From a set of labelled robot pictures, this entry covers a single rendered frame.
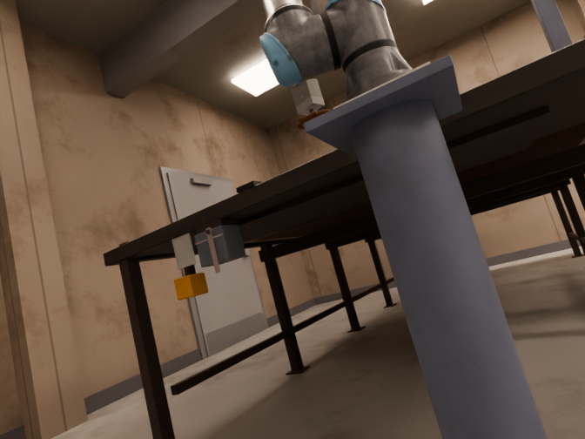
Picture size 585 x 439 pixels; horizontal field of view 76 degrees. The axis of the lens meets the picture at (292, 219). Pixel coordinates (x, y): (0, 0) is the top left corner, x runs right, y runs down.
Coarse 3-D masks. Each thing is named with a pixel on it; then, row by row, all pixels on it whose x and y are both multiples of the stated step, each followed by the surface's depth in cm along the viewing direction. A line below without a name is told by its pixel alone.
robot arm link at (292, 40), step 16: (272, 0) 81; (288, 0) 80; (272, 16) 78; (288, 16) 76; (304, 16) 77; (272, 32) 77; (288, 32) 75; (304, 32) 74; (320, 32) 74; (272, 48) 75; (288, 48) 75; (304, 48) 75; (320, 48) 75; (272, 64) 77; (288, 64) 76; (304, 64) 76; (320, 64) 77; (288, 80) 79; (304, 80) 81
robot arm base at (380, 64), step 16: (368, 48) 72; (384, 48) 72; (352, 64) 74; (368, 64) 72; (384, 64) 71; (400, 64) 72; (352, 80) 75; (368, 80) 71; (384, 80) 70; (352, 96) 74
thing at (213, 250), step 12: (204, 228) 134; (216, 228) 129; (228, 228) 131; (204, 240) 132; (216, 240) 129; (228, 240) 129; (240, 240) 135; (204, 252) 132; (216, 252) 129; (228, 252) 128; (240, 252) 133; (204, 264) 133; (216, 264) 129
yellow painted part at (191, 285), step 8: (192, 272) 142; (176, 280) 140; (184, 280) 138; (192, 280) 137; (200, 280) 140; (176, 288) 140; (184, 288) 138; (192, 288) 136; (200, 288) 139; (184, 296) 138; (192, 296) 136
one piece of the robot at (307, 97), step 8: (312, 80) 135; (296, 88) 137; (304, 88) 134; (312, 88) 134; (296, 96) 137; (304, 96) 134; (312, 96) 132; (320, 96) 136; (296, 104) 138; (304, 104) 135; (312, 104) 132; (320, 104) 134; (304, 112) 138
